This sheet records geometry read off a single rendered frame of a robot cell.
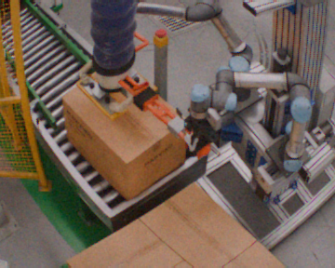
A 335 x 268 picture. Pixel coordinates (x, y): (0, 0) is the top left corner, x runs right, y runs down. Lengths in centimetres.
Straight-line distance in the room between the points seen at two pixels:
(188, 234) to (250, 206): 65
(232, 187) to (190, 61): 127
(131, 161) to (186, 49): 195
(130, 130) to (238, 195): 97
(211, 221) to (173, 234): 23
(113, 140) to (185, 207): 57
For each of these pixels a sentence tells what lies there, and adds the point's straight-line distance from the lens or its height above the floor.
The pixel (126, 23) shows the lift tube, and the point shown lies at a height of 171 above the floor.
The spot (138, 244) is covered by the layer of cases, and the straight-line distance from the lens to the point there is 357.
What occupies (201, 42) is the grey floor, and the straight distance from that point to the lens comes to 524.
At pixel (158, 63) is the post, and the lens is 401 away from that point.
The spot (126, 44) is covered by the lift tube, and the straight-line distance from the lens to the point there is 307.
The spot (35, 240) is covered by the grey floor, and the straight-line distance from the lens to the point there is 424.
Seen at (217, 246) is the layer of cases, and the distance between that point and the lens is 357.
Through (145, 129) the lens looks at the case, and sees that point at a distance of 348.
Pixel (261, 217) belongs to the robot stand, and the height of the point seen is 21.
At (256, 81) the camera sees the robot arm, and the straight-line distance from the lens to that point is 286.
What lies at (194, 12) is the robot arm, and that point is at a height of 161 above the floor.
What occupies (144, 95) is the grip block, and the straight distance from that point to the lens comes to 320.
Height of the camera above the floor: 373
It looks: 53 degrees down
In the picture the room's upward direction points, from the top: 1 degrees clockwise
